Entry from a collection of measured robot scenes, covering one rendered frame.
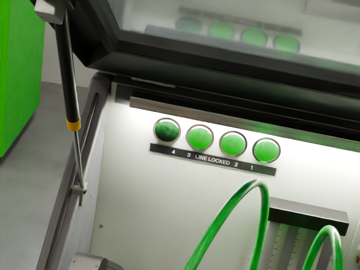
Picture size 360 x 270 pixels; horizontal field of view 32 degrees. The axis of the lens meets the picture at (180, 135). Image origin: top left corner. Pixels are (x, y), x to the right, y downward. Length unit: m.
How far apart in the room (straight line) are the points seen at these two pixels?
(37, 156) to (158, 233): 2.70
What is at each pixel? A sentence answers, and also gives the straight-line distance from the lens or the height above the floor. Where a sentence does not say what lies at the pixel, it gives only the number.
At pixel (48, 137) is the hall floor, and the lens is 4.12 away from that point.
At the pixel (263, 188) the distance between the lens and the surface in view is 0.97.
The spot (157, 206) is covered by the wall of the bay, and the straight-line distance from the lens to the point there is 1.19.
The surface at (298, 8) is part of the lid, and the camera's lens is 0.64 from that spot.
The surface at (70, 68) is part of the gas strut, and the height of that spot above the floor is 1.56.
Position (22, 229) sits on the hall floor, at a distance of 3.22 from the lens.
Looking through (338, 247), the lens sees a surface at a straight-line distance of 0.90.
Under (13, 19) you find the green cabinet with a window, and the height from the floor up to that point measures 0.87.
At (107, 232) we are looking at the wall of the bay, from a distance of 1.24.
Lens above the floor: 1.84
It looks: 25 degrees down
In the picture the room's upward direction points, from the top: 10 degrees clockwise
